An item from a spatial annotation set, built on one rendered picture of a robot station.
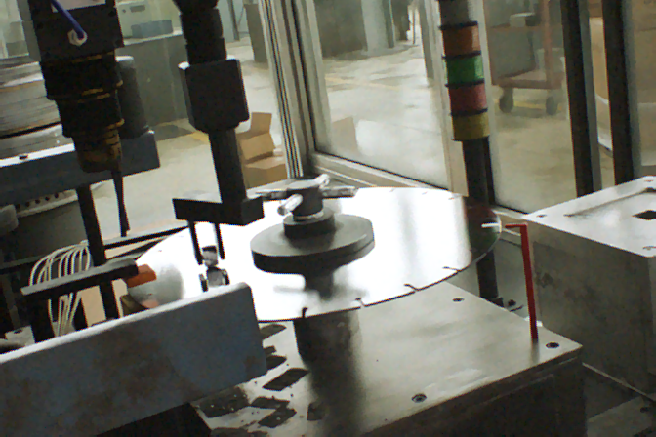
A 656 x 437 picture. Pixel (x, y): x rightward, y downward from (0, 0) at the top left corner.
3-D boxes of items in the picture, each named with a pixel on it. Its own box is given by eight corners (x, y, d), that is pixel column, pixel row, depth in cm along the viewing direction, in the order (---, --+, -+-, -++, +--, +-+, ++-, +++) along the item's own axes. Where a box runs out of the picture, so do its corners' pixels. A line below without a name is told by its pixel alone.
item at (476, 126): (475, 130, 105) (472, 104, 104) (499, 135, 101) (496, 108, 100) (443, 139, 103) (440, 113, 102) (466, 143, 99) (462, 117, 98)
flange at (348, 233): (300, 219, 87) (295, 195, 87) (397, 225, 81) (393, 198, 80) (225, 259, 79) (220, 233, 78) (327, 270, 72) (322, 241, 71)
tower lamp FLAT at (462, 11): (463, 20, 102) (460, -7, 101) (486, 20, 98) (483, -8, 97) (430, 27, 100) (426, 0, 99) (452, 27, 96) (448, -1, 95)
